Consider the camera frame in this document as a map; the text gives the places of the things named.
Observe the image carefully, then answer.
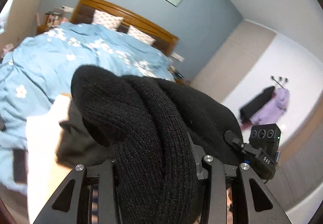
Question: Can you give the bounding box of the black knit sweater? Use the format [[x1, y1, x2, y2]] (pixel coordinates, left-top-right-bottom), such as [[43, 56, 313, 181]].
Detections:
[[71, 65, 242, 223]]

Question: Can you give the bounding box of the orange navy patterned blanket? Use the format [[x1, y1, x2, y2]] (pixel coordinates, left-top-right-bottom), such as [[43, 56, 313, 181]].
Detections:
[[26, 94, 75, 223]]

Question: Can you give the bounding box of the dark grey folded garment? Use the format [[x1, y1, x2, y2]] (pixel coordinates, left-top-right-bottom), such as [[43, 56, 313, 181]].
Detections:
[[56, 101, 114, 168]]

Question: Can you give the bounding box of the lilac hanging jacket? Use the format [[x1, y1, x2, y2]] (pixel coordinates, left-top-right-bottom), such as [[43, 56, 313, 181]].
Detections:
[[250, 88, 290, 125]]

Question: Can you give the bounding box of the black hanging coat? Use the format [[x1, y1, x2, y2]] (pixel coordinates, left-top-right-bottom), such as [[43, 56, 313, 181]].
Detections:
[[239, 86, 275, 123]]

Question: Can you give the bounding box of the blue floral duvet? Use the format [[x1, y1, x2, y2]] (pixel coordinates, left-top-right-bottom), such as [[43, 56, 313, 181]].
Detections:
[[1, 22, 173, 194]]

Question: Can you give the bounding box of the wooden headboard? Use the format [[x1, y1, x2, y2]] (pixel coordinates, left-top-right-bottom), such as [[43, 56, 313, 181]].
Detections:
[[69, 0, 178, 56]]

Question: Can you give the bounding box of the right patterned pillow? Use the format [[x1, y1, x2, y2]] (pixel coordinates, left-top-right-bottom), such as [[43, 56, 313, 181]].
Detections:
[[127, 25, 156, 46]]

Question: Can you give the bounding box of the black camera box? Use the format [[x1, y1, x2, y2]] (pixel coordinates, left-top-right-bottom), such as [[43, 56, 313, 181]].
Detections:
[[249, 123, 281, 163]]

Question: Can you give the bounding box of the black wall coat hook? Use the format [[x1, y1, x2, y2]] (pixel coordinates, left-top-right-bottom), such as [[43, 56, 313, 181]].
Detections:
[[271, 76, 288, 89]]

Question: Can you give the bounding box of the white wall socket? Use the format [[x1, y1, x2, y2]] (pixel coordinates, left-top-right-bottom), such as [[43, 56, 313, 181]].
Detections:
[[171, 52, 185, 62]]

